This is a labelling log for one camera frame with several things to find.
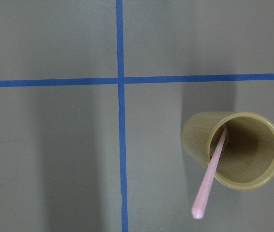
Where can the pink chopstick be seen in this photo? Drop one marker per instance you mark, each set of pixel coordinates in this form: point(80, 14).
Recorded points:
point(201, 200)

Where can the tan bamboo cup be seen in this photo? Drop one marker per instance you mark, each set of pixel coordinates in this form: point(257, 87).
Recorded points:
point(247, 158)

